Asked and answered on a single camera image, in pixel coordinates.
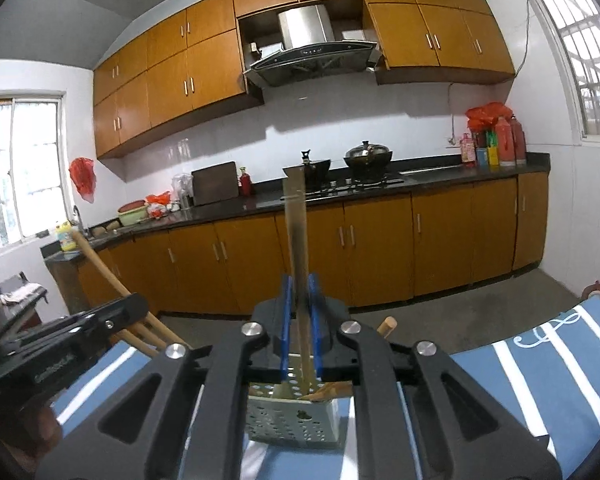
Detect black kitchen countertop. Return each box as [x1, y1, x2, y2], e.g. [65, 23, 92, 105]
[40, 152, 552, 261]

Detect green perforated utensil holder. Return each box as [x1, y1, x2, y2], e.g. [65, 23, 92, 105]
[245, 350, 356, 448]

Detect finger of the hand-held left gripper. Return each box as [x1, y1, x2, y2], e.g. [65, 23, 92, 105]
[86, 293, 149, 340]

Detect orange wooden wall cabinets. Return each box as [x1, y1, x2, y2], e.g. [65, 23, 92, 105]
[92, 0, 517, 161]

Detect dark brown cutting board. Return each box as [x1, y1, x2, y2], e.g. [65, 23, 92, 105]
[191, 161, 240, 207]

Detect dark pot with lid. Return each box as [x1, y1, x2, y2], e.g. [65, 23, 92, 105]
[343, 141, 394, 177]

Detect black gas stove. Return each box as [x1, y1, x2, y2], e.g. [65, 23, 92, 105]
[305, 172, 405, 197]

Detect brown tape roll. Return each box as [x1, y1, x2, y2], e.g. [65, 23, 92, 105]
[581, 280, 600, 311]

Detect red and white plastic bag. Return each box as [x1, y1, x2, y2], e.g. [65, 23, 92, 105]
[145, 191, 173, 218]

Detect clear plastic bag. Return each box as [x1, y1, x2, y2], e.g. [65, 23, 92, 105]
[172, 173, 195, 209]

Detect yellow dish soap bottle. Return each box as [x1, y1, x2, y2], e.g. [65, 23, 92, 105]
[55, 222, 77, 252]

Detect white framed sliding window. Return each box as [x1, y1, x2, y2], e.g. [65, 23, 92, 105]
[0, 91, 67, 248]

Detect window with metal grille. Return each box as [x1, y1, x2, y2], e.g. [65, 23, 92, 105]
[515, 0, 600, 147]

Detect hanging red plastic bag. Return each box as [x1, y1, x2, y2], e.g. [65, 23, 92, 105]
[69, 157, 97, 198]

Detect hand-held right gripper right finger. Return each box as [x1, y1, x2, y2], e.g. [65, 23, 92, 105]
[307, 272, 563, 480]

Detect large red bottle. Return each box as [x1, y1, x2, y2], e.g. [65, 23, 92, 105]
[511, 116, 527, 165]
[497, 117, 517, 167]

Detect green plastic basin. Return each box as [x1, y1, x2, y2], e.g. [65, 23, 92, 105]
[117, 200, 150, 227]

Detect person's left hand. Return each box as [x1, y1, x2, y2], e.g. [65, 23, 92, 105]
[0, 396, 64, 467]

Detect blue white striped tablecloth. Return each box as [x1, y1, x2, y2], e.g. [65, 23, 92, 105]
[50, 295, 600, 480]

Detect large red plastic bag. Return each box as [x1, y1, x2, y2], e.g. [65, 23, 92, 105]
[466, 102, 512, 133]

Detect black wok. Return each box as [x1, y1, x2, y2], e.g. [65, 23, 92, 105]
[282, 149, 332, 186]

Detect steel range hood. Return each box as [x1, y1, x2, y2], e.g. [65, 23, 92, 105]
[242, 4, 383, 88]

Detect small wooden side table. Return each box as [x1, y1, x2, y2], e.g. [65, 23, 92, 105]
[0, 272, 48, 333]

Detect orange wooden base cabinets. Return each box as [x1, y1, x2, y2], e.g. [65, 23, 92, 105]
[75, 170, 551, 318]

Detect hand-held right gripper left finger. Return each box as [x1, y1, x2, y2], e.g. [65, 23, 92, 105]
[35, 274, 295, 480]

